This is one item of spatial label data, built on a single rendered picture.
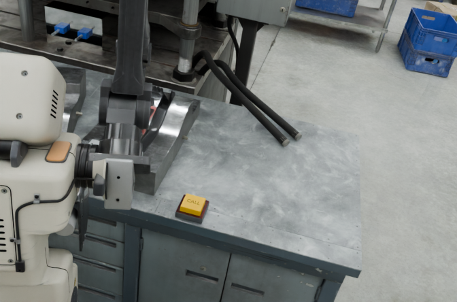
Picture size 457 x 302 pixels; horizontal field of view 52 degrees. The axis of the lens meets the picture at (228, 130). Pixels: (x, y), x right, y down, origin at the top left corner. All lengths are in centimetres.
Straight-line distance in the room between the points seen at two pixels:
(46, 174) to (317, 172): 104
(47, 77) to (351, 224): 100
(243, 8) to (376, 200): 151
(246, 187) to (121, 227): 42
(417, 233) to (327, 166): 127
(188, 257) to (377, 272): 125
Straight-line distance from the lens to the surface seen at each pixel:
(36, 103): 84
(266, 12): 199
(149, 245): 158
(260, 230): 138
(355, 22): 491
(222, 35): 258
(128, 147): 91
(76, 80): 177
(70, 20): 223
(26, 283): 109
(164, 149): 147
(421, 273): 267
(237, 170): 157
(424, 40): 473
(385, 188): 309
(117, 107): 96
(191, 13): 193
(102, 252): 169
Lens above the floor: 177
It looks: 34 degrees down
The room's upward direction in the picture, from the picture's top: 10 degrees clockwise
